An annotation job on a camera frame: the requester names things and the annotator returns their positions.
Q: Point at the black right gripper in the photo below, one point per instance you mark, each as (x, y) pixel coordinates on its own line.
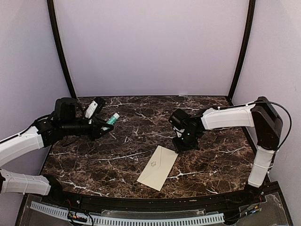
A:
(178, 147)

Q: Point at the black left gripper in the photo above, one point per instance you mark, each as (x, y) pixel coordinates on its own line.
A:
(95, 133)

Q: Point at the small glue bottle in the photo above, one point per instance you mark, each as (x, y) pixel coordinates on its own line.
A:
(111, 122)

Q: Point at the cream envelope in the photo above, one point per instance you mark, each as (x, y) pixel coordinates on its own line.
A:
(158, 168)

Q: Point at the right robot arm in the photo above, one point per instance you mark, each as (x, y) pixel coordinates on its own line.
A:
(261, 123)

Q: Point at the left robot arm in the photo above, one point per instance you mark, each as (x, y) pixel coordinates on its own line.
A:
(67, 119)

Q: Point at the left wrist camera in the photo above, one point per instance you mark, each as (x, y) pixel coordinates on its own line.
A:
(95, 107)

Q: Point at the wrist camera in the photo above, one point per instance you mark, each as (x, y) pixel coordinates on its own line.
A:
(95, 107)
(179, 119)

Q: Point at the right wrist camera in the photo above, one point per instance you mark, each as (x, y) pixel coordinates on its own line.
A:
(179, 119)

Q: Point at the black front rail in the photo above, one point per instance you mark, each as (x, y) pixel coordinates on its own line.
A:
(91, 203)

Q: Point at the white slotted cable duct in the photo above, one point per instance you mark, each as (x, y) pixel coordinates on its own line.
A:
(130, 218)

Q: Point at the black corner frame post left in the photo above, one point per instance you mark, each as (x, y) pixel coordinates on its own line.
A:
(59, 48)

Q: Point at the black corner frame post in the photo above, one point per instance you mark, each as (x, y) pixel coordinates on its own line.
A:
(59, 48)
(243, 49)

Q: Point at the black corner frame post right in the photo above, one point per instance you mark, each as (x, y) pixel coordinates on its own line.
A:
(243, 49)

